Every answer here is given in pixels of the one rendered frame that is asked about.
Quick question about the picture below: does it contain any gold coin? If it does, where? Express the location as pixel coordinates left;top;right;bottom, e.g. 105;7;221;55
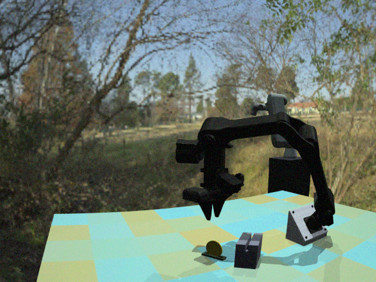
206;240;223;257

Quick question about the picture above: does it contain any dark green slotted bar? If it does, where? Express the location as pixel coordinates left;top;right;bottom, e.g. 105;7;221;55
202;251;226;261

